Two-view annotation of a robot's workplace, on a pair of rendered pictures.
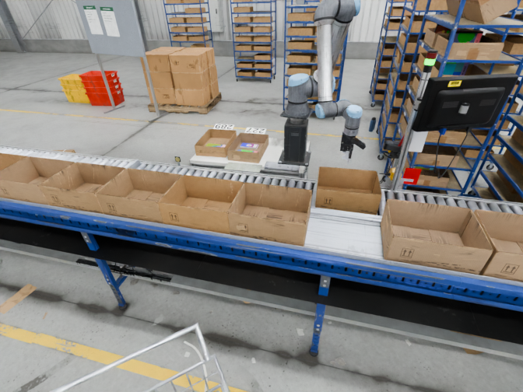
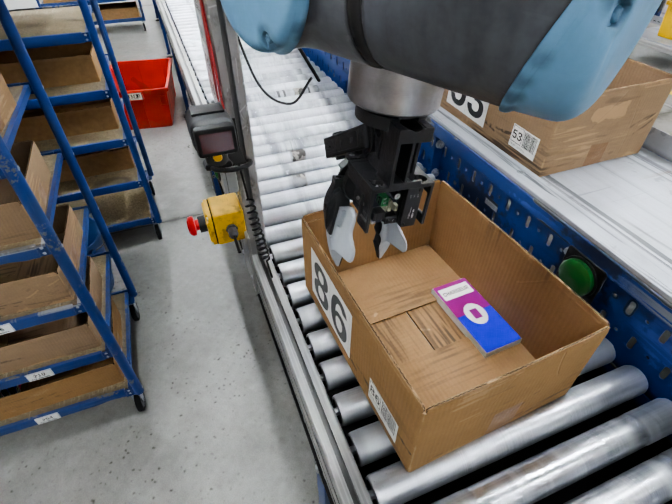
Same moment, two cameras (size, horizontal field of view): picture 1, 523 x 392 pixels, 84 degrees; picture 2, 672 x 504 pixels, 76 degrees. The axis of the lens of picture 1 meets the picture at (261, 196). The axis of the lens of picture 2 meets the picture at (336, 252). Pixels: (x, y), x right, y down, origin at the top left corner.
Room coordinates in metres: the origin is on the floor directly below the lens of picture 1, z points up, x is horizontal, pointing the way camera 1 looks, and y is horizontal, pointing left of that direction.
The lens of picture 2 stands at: (2.01, -0.29, 1.36)
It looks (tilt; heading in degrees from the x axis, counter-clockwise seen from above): 42 degrees down; 233
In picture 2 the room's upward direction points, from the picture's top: straight up
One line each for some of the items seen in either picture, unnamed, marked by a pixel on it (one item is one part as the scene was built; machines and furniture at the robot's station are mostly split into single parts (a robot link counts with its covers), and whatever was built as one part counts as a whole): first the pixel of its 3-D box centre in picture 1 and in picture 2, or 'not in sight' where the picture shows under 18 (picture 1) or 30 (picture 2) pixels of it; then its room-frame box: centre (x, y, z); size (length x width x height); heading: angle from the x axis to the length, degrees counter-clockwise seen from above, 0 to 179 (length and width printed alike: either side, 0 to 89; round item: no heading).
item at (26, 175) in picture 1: (39, 180); not in sight; (1.64, 1.46, 0.96); 0.39 x 0.29 x 0.17; 74
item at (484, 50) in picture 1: (465, 46); not in sight; (2.26, -1.48, 1.59); 0.40 x 0.30 x 0.10; 165
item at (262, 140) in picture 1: (248, 147); not in sight; (2.39, 0.10, 0.80); 0.38 x 0.28 x 0.10; 165
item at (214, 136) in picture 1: (216, 142); not in sight; (2.51, 0.40, 0.80); 0.38 x 0.28 x 0.10; 168
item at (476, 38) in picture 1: (462, 40); not in sight; (2.35, -1.50, 1.61); 0.19 x 0.11 x 0.14; 75
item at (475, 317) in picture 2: not in sight; (473, 315); (1.51, -0.54, 0.76); 0.16 x 0.07 x 0.02; 77
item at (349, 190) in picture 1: (345, 190); (427, 300); (1.61, -0.57, 0.83); 0.39 x 0.29 x 0.17; 77
